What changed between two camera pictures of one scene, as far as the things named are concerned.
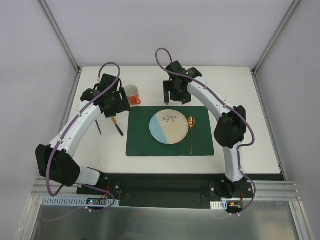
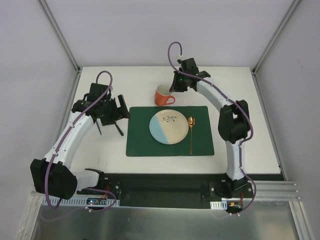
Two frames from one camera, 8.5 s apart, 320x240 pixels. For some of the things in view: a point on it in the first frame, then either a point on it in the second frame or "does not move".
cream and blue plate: x=169 y=127 does not move
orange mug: x=132 y=92 → x=162 y=94
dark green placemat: x=140 y=142 does not move
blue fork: x=98 y=126 does not move
